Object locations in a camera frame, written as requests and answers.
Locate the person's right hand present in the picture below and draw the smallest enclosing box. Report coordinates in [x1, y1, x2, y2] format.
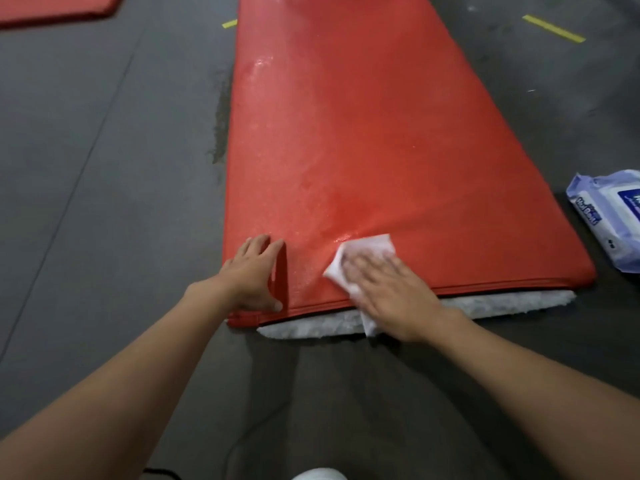
[341, 252, 451, 344]

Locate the person's left hand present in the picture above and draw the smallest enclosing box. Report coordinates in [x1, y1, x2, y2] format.
[215, 234, 286, 313]

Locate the white wet wipe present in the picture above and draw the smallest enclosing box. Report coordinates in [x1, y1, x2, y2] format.
[322, 233, 397, 338]

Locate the red mat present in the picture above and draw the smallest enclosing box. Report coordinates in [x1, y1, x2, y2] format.
[0, 0, 125, 28]
[221, 0, 597, 329]

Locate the pale blue wipes pack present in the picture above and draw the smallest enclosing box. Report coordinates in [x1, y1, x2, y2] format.
[565, 169, 640, 275]

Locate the person's left forearm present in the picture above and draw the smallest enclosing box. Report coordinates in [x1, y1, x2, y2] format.
[0, 277, 236, 480]

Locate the person's right forearm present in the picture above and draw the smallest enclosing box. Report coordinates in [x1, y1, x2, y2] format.
[429, 307, 640, 480]

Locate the white fluffy padding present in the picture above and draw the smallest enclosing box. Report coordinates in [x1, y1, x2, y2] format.
[256, 289, 577, 341]

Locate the white shoe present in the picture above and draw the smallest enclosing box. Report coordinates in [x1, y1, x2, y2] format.
[292, 468, 349, 480]

